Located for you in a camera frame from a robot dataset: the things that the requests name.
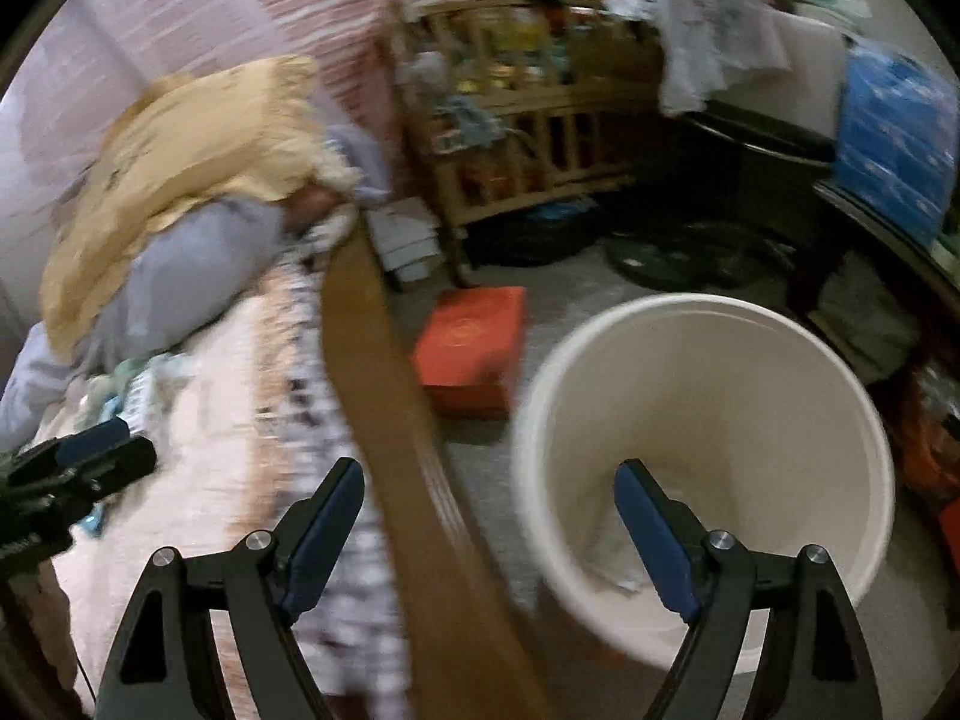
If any cream trash bucket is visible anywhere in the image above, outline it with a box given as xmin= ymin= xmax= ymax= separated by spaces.
xmin=511 ymin=294 xmax=895 ymax=670

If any wooden bed frame rail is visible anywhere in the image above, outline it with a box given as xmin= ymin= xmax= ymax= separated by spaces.
xmin=320 ymin=226 xmax=555 ymax=718

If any white crumpled clothing pile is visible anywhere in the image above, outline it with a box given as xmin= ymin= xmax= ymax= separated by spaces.
xmin=607 ymin=0 xmax=791 ymax=117

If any grey blue blanket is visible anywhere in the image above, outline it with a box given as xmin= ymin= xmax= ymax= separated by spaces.
xmin=2 ymin=125 xmax=391 ymax=452

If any blue plastic drawer cabinet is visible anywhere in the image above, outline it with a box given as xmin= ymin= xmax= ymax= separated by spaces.
xmin=833 ymin=41 xmax=958 ymax=249

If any green white milk carton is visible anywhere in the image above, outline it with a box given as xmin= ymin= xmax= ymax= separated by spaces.
xmin=117 ymin=353 xmax=195 ymax=434

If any pink quilted bedspread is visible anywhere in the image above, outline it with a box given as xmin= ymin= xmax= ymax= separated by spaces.
xmin=53 ymin=257 xmax=410 ymax=718

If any yellow frilled pillow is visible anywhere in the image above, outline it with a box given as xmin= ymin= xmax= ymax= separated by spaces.
xmin=39 ymin=54 xmax=361 ymax=361

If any red gift box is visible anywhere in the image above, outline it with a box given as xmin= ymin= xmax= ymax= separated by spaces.
xmin=412 ymin=286 xmax=527 ymax=419

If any wooden baby crib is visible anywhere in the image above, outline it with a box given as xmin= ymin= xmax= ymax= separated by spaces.
xmin=381 ymin=0 xmax=664 ymax=286

